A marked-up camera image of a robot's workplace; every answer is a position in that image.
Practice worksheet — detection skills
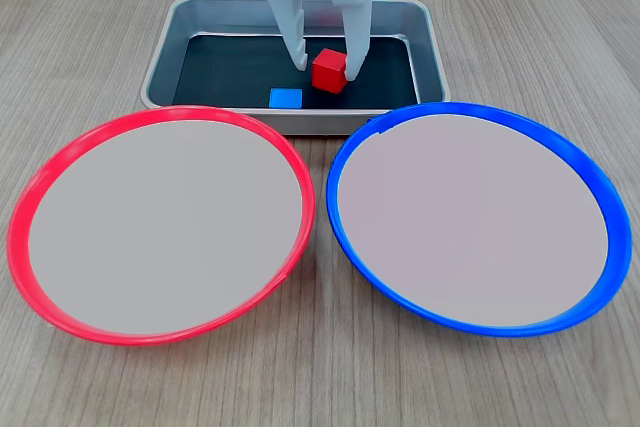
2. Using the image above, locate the blue-rimmed white plate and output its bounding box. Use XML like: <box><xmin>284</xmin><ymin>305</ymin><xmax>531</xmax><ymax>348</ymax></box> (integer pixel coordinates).
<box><xmin>325</xmin><ymin>101</ymin><xmax>633</xmax><ymax>337</ymax></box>

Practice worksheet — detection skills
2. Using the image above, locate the red cube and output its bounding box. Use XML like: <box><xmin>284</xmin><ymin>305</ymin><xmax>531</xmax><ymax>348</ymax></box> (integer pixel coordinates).
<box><xmin>310</xmin><ymin>48</ymin><xmax>349</xmax><ymax>95</ymax></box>

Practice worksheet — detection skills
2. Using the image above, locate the steel tray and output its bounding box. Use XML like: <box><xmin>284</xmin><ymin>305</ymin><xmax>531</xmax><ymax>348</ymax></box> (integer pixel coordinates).
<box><xmin>140</xmin><ymin>0</ymin><xmax>451</xmax><ymax>135</ymax></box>

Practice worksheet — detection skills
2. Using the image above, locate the black tray mat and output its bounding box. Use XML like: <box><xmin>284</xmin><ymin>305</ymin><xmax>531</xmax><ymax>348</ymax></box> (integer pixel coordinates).
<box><xmin>171</xmin><ymin>32</ymin><xmax>420</xmax><ymax>109</ymax></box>

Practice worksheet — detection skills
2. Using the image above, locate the red-rimmed white plate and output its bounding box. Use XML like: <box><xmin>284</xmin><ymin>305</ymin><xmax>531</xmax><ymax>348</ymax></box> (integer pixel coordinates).
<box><xmin>6</xmin><ymin>105</ymin><xmax>317</xmax><ymax>347</ymax></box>

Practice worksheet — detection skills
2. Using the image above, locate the blue cube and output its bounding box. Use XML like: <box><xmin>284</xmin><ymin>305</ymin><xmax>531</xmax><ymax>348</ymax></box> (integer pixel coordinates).
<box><xmin>268</xmin><ymin>88</ymin><xmax>304</xmax><ymax>109</ymax></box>

